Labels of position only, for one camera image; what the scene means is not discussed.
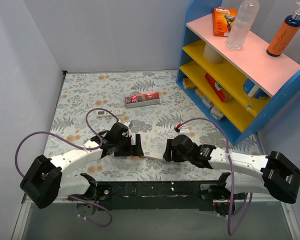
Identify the white remote control back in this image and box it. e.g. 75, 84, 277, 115
142, 151, 166, 162

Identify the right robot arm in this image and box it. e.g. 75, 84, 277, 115
163, 134, 300, 204

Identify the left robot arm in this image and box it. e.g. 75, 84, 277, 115
20, 122, 144, 209

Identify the white air conditioner remote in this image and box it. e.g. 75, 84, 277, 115
96, 109, 124, 118

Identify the floral table mat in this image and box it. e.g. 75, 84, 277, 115
37, 71, 267, 182

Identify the red toothpaste box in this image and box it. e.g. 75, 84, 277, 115
124, 92, 161, 109

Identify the yellow soap pack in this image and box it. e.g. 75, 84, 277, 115
182, 77, 197, 90

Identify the red box on shelf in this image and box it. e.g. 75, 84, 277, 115
205, 73, 231, 102

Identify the blue yellow pink shelf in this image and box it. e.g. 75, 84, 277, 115
176, 0, 300, 145

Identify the blue white container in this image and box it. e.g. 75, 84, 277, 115
243, 78, 268, 100

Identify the beige paper roll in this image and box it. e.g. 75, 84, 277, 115
203, 44, 224, 64

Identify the clear plastic bottle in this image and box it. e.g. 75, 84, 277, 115
226, 0, 260, 50

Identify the orange razor box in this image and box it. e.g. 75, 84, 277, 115
212, 7, 237, 37

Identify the orange pump lotion bottle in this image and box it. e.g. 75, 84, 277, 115
266, 1, 300, 57

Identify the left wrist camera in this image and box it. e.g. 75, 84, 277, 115
122, 121, 133, 130

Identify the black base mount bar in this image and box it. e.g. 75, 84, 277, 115
89, 180, 246, 213

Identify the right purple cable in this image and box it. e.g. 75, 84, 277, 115
177, 117, 253, 237

